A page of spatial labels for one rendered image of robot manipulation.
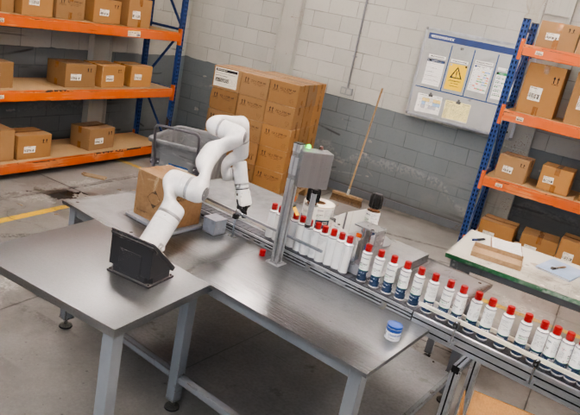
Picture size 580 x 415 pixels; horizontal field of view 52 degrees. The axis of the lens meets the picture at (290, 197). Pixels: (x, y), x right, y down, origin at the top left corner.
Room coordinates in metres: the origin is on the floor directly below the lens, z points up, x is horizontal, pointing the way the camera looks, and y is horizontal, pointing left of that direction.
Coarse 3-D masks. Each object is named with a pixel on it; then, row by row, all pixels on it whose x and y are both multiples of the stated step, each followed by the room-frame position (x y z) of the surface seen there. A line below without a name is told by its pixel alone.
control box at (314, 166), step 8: (304, 152) 2.94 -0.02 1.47; (312, 152) 2.96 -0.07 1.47; (320, 152) 2.99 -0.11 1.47; (328, 152) 3.03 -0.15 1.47; (304, 160) 2.94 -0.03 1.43; (312, 160) 2.96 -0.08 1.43; (320, 160) 2.97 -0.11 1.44; (328, 160) 2.99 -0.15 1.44; (304, 168) 2.94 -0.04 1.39; (312, 168) 2.96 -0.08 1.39; (320, 168) 2.97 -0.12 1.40; (328, 168) 2.99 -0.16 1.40; (296, 176) 2.96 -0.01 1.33; (304, 176) 2.95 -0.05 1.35; (312, 176) 2.96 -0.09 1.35; (320, 176) 2.98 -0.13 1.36; (328, 176) 2.99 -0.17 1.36; (296, 184) 2.94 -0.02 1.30; (304, 184) 2.95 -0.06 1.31; (312, 184) 2.97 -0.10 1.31; (320, 184) 2.98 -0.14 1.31
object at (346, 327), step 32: (128, 192) 3.62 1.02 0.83; (224, 192) 4.03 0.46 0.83; (256, 192) 4.19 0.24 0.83; (128, 224) 3.10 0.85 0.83; (192, 256) 2.86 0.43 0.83; (224, 256) 2.94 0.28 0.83; (256, 256) 3.02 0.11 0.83; (224, 288) 2.57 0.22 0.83; (256, 288) 2.64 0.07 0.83; (288, 288) 2.71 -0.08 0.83; (320, 288) 2.79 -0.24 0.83; (480, 288) 3.22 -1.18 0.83; (288, 320) 2.39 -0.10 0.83; (320, 320) 2.45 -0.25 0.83; (352, 320) 2.51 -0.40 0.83; (384, 320) 2.58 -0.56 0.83; (320, 352) 2.21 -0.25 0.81; (352, 352) 2.23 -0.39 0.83; (384, 352) 2.28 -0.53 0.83
